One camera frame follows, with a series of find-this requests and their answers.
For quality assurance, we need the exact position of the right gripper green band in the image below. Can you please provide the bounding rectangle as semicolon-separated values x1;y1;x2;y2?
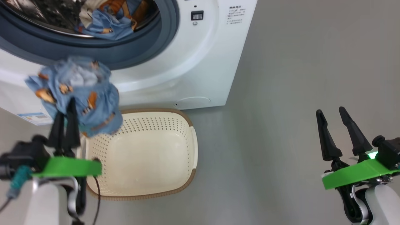
316;107;400;190

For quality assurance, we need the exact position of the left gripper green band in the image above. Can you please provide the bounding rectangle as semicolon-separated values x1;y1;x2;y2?
33;97;103;178

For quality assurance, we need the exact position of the blue bear print garment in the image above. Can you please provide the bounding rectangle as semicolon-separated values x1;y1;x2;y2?
76;8;143;41
25;56;123;138

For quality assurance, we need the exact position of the cream perforated laundry basket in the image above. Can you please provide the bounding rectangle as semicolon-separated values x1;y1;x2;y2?
82;108;198;201

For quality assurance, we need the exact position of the grey rubber door gasket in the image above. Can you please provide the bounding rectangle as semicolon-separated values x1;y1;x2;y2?
0;0;180;71

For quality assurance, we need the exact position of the white front-load washing machine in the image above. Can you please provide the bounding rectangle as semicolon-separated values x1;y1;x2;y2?
0;0;258;126

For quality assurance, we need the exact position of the blue energy label sticker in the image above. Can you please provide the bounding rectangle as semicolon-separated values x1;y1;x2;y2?
17;112;53;126

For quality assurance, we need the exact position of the round drain filter cover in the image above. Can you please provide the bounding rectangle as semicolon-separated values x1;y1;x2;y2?
174;96;211;109

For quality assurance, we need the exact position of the printed warning text label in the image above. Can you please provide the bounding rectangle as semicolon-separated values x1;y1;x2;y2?
227;5;248;25

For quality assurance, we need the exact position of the teal cable connector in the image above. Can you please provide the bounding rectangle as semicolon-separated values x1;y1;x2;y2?
7;166;33;199

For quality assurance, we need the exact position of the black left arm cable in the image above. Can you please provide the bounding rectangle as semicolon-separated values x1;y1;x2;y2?
92;175;101;225

